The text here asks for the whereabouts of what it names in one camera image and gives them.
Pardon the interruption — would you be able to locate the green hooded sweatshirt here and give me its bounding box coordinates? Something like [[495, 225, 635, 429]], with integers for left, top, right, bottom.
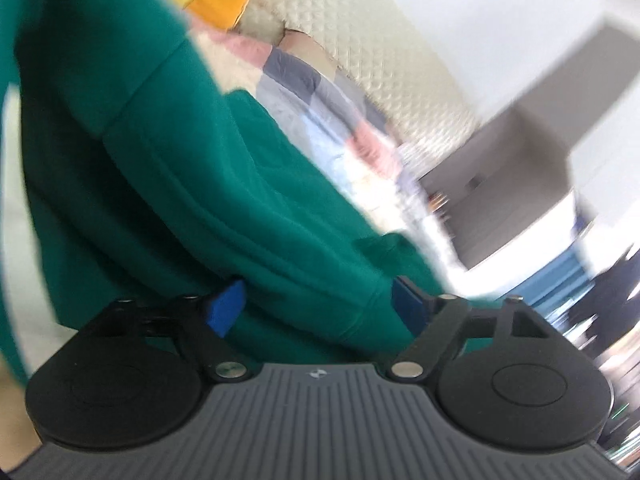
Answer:
[[1, 0, 454, 382]]

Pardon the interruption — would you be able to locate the grey cabinet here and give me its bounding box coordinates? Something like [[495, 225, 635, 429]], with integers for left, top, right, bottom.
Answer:
[[421, 23, 639, 270]]

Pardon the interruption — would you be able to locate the pastel patchwork duvet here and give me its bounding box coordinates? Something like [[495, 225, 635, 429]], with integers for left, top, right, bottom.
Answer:
[[190, 25, 465, 289]]

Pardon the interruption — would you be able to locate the cream quilted headboard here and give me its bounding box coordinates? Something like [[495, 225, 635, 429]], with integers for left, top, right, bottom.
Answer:
[[238, 0, 478, 176]]

